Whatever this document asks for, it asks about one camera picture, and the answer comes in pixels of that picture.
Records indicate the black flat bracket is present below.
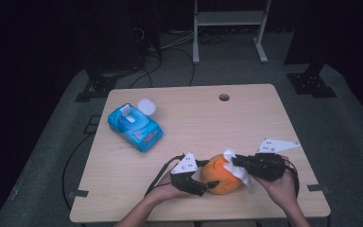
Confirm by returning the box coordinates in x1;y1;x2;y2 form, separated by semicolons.
66;188;90;200
306;183;331;194

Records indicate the white wet wipe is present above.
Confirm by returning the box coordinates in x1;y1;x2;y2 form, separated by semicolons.
222;148;254;194

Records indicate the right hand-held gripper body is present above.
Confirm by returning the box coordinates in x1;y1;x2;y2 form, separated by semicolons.
240;137;302;183

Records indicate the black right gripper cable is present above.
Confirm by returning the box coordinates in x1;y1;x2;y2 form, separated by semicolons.
283;157;301;199

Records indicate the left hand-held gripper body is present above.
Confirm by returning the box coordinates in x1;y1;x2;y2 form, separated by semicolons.
169;151;209;198

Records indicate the grey cable bundle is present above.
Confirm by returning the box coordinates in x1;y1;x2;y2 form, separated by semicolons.
160;29;197;51

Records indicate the orange plush toy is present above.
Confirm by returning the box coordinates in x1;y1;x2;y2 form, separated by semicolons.
199;153;244;196

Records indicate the blue wet wipes packet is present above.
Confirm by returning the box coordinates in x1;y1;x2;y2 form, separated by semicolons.
107;97;165;154

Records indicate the person's right hand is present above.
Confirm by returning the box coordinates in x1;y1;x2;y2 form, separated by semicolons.
254;154;300;213

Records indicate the person's left hand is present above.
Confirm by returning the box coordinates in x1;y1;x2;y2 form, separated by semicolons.
145;171;187;205

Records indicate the long black floor cable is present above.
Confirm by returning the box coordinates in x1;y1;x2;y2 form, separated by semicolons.
61;131;95;212

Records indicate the black metal stand base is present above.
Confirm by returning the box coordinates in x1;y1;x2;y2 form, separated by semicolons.
285;61;338;99
74;73;118;103

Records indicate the white metal stand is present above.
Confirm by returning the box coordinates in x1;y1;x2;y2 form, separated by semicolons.
192;0;273;65

